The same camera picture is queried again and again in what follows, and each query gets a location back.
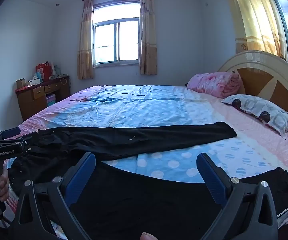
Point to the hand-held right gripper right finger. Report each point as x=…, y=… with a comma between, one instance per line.
x=212, y=177

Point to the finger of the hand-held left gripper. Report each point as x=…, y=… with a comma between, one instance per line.
x=26, y=142
x=10, y=132

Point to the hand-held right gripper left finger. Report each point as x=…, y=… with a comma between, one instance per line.
x=81, y=175

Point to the black pants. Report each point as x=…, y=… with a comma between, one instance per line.
x=134, y=140

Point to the person's left hand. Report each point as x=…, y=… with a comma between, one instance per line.
x=4, y=186

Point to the person's right hand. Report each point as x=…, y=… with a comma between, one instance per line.
x=147, y=236

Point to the brown wooden desk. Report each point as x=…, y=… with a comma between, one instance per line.
x=36, y=105

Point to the red flat box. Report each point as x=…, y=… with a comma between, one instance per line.
x=24, y=88

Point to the stack of pastel boxes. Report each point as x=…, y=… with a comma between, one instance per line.
x=51, y=100

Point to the brown cardboard box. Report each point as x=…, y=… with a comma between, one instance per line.
x=20, y=83

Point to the white blue box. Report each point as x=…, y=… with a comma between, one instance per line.
x=38, y=78

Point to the red gift bag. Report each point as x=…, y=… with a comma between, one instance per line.
x=44, y=70

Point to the grey patterned pillow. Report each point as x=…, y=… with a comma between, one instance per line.
x=256, y=107

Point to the pink pillow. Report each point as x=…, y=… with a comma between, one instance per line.
x=214, y=82

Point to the bed with dotted bedsheet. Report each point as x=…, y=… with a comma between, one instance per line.
x=146, y=105

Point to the beige patterned curtain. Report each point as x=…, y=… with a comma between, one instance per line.
x=85, y=42
x=147, y=35

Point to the cream wooden headboard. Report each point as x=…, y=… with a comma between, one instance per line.
x=258, y=62

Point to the large yellow curtain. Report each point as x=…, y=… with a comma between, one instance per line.
x=256, y=17

